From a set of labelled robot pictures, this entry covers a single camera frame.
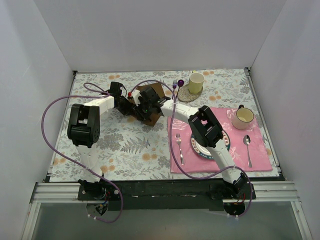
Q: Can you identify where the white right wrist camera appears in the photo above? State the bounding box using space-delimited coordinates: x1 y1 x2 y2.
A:
127 89 141 106

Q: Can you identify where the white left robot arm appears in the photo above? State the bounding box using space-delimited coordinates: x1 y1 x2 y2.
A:
67 81 129 200

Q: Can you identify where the aluminium front rail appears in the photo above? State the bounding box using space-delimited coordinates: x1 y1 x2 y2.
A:
31 181 300 203

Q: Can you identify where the purple plastic fork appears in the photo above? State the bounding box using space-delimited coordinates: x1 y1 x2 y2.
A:
172 80 178 99

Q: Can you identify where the white plate green rim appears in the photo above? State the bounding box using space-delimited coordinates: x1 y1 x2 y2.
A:
190 130 231 160

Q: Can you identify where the silver metal spoon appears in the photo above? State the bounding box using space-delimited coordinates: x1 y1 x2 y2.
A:
243 135 253 168

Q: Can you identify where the cream mug dark rim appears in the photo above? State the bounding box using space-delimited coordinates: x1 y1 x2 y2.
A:
231 104 255 130

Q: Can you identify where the purple plastic spoon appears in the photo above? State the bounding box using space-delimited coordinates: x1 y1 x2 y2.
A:
176 79 185 99

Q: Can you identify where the speckled round coaster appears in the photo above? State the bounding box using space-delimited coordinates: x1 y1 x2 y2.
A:
176 84 203 103

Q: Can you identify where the silver metal fork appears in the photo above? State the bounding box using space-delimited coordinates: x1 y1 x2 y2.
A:
175 133 185 165

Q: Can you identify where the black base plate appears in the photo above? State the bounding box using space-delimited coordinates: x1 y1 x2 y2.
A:
77 179 256 215

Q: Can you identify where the floral tablecloth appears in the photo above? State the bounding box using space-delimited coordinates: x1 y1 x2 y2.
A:
48 68 281 183

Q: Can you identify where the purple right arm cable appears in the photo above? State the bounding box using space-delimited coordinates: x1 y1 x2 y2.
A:
130 79 253 218

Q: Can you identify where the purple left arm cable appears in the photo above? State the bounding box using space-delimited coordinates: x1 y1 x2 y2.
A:
40 82 124 224

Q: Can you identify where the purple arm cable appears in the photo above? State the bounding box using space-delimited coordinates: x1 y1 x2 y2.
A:
40 82 124 224
130 79 253 218

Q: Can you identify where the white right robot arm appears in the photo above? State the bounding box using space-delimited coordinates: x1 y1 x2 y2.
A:
128 87 253 200

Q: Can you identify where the brown cloth napkin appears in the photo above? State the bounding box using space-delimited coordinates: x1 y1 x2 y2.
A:
134 82 166 127

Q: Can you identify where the pale yellow cup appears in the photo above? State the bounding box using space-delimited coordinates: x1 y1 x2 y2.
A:
188 72 205 95

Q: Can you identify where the pink floral placemat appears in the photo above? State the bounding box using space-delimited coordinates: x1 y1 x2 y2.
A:
171 107 272 173

